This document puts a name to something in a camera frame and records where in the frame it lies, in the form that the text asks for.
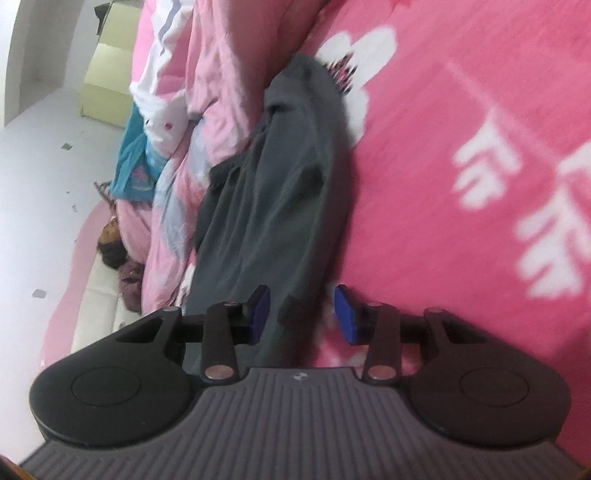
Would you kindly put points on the sleeping person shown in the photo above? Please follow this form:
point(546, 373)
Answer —
point(97, 300)

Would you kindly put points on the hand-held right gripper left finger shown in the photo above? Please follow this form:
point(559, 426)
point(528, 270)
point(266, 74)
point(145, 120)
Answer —
point(259, 318)

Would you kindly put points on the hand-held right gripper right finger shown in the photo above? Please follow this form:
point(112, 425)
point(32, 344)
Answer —
point(348, 318)

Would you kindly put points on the pink and white quilt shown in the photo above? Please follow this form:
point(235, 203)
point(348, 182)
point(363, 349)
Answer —
point(221, 92)

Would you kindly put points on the dark grey pants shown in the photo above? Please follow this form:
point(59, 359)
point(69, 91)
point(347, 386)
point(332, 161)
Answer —
point(277, 207)

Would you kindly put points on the teal printed cloth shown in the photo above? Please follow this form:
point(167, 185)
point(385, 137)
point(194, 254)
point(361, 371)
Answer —
point(129, 157)

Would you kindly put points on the pale yellow cabinet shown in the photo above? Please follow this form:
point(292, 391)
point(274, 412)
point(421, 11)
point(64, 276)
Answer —
point(106, 78)

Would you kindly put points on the pink floral fleece blanket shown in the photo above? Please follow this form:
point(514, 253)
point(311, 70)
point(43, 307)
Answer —
point(461, 138)

